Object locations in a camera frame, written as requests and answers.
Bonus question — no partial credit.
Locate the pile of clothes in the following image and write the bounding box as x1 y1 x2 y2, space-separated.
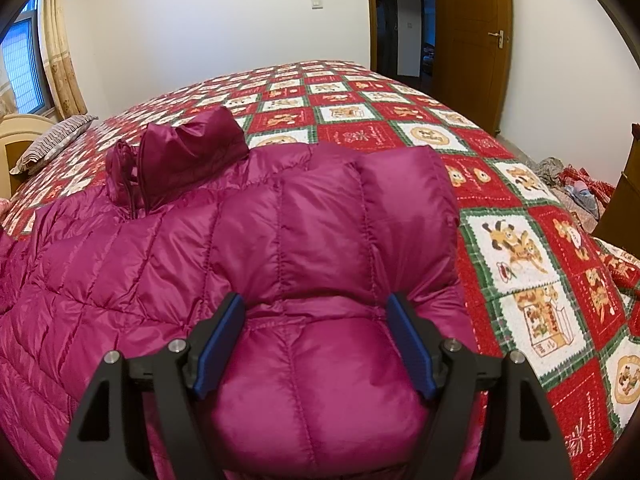
525 157 621 221

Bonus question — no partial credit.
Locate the beige floral curtain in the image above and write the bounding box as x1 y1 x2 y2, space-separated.
42 0 88 118

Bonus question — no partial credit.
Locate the window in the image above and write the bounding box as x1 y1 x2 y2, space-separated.
0 0 56 116

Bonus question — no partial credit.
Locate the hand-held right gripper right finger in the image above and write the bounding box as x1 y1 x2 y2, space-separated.
386 292 573 480

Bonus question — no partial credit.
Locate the red patchwork printed bedspread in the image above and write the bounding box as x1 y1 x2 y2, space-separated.
0 60 640 480

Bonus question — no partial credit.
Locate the beige wooden headboard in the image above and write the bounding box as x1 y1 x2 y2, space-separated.
0 114 57 200

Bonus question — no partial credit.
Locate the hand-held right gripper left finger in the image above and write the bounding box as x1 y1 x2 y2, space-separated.
54 292 247 480

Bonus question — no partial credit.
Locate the wooden door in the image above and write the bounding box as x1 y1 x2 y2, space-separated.
433 0 514 135

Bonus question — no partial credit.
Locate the magenta quilted down jacket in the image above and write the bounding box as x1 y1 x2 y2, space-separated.
0 106 488 480

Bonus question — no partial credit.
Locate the wooden cabinet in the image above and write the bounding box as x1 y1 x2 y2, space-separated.
591 127 640 257

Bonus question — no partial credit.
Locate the striped pillow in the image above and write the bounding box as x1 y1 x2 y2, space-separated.
10 114 99 176

